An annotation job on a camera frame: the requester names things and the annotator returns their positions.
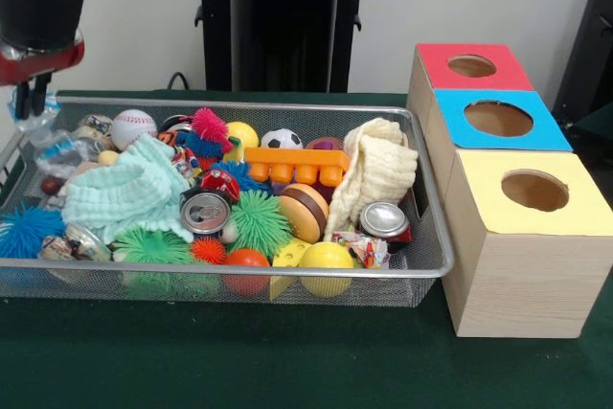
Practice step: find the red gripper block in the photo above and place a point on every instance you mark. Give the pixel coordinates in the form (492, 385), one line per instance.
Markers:
(48, 64)

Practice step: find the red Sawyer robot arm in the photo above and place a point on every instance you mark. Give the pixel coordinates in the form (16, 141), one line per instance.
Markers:
(38, 6)

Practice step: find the shallow mesh bin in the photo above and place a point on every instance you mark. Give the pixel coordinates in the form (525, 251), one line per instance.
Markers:
(57, 284)

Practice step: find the white baseball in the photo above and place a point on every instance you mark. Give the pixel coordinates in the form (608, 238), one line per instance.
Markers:
(134, 129)

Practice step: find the mint green cloth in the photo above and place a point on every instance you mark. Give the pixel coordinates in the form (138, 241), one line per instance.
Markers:
(120, 188)

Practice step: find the crushed black drink can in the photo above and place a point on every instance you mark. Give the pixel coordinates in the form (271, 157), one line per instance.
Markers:
(206, 212)

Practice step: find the green spiky ball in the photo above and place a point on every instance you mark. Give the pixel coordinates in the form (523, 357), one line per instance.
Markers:
(258, 229)

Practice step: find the orange toy building block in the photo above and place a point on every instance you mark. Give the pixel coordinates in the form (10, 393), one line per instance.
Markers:
(297, 160)

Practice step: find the toy hamburger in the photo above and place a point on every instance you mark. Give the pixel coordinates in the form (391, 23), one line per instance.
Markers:
(304, 212)

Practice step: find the dark green tablecloth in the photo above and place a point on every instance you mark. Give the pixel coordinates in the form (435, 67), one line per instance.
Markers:
(239, 361)
(601, 124)

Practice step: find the yellow ball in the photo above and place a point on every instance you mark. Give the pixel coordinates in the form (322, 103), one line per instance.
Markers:
(325, 260)

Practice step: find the cream cloth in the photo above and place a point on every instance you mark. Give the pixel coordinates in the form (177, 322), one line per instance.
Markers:
(378, 169)

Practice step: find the crushed red drink can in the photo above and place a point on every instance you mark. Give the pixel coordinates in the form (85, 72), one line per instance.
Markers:
(383, 220)

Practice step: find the black chair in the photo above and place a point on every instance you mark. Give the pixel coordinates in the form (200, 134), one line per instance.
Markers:
(589, 45)

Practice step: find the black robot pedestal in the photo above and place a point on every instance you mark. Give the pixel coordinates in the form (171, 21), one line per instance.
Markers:
(287, 21)

